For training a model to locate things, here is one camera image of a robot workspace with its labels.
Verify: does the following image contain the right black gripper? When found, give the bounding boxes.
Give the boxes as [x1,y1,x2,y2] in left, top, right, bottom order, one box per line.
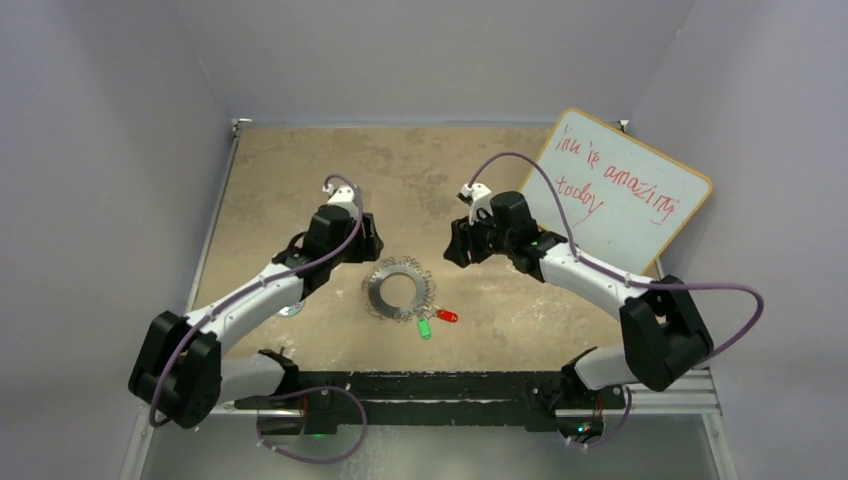
[444,207,515,269]

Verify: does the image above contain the silver disc with keyrings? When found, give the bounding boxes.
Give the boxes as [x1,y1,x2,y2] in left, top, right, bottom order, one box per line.
[362,256,436,322]

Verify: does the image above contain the keys with red green tags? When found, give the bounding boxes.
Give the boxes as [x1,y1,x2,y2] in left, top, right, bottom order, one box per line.
[427,306,459,323]

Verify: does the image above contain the key with green tag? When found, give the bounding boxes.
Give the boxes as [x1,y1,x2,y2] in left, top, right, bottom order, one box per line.
[416,316,432,340]

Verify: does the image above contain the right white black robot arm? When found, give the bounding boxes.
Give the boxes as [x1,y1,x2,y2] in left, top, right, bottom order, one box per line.
[443,184,714,407]

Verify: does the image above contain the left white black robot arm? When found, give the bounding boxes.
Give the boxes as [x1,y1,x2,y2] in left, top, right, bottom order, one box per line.
[128,204,383,429]

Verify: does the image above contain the whiteboard with red writing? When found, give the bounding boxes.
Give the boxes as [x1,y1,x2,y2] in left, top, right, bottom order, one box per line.
[521,108,713,274]

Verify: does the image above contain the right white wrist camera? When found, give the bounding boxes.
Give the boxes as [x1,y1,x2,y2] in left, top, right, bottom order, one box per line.
[458,183,492,226]

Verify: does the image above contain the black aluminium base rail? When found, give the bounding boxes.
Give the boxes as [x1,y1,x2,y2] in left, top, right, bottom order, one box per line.
[234,371,627,435]

